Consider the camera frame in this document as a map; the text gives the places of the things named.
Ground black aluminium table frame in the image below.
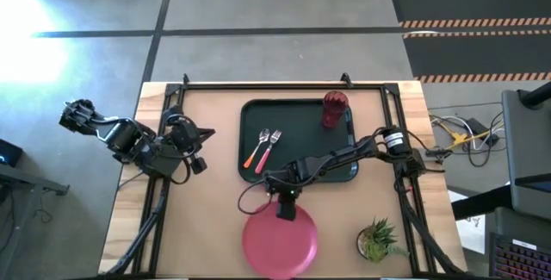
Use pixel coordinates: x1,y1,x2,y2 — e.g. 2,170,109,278
102,72,468,280

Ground spoon with orange handle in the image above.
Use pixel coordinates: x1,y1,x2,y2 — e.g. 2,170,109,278
243,128,271,170

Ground black floor cable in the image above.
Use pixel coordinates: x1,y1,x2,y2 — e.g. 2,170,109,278
428,101,505,169

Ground black device with blue light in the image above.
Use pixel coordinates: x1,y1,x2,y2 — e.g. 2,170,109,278
0,138,23,168

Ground black hazard-striped floor mat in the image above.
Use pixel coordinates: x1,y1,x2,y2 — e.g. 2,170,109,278
389,0,551,84

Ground dark green tray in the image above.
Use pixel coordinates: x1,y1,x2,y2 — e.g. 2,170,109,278
238,97,359,184

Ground grey metal desk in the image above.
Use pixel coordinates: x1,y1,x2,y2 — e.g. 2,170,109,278
0,161,71,280

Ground yellow cable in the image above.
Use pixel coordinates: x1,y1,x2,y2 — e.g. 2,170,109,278
430,118,503,150

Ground potted succulent plant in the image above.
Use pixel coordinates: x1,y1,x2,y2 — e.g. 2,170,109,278
356,216,411,264

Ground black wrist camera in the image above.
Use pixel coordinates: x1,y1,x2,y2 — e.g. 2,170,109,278
275,193,298,221
189,155,208,176

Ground grey monitor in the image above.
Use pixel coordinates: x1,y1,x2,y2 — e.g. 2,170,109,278
501,82,551,221

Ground fork with pink handle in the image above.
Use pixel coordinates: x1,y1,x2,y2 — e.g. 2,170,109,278
254,129,283,176

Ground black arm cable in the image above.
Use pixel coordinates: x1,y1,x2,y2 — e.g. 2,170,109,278
165,111,203,186
237,177,279,216

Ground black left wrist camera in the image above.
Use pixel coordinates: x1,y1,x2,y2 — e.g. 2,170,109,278
189,155,208,176

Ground white paper sheet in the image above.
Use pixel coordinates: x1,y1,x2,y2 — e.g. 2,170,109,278
447,190,487,255

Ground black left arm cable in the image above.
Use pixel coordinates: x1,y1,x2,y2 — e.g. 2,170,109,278
165,111,203,186

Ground red faceted plastic cup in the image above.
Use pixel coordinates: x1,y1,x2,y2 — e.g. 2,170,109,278
321,90,350,129

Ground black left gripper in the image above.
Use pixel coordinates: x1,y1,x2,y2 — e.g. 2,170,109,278
170,118,217,160

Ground black metal beam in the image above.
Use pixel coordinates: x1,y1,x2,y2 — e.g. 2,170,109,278
450,184,513,221

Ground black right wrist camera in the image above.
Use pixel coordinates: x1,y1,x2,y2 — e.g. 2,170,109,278
275,193,298,221

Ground white cable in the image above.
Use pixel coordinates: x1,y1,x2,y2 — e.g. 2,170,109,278
429,114,505,152

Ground pink plastic plate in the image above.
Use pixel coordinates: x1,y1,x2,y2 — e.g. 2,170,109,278
241,201,319,280

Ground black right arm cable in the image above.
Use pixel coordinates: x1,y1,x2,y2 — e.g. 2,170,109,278
237,177,279,216

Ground black backlit keyboard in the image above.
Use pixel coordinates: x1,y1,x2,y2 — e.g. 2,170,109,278
489,232,551,280

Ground black power adapter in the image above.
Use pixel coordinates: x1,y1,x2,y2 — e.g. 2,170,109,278
466,117,487,137

